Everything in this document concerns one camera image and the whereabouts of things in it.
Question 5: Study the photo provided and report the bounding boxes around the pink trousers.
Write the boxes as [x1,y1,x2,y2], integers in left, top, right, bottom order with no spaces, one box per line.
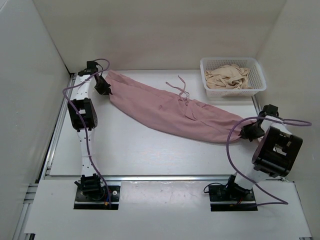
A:
[105,70,242,144]

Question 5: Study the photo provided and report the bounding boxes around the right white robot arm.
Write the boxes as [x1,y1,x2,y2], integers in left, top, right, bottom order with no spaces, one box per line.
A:
[224,104,303,200]

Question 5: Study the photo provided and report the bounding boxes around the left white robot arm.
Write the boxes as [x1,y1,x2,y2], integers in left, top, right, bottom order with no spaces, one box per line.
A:
[62,58,112,207]

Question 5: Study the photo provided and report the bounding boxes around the beige trousers in basket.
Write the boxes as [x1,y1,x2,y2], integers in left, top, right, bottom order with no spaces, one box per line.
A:
[204,64,252,90]

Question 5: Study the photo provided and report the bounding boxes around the white plastic basket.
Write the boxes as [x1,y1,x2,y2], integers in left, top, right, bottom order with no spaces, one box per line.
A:
[200,57,267,98]

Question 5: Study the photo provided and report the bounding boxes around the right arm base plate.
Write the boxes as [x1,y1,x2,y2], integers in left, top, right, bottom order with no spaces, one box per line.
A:
[203,182,258,212]

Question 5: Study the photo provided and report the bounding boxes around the aluminium rail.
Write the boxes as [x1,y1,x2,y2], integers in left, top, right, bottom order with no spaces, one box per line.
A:
[47,174,273,182]

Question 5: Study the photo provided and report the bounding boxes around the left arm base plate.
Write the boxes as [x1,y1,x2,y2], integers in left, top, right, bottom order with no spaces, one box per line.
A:
[73,182,121,210]

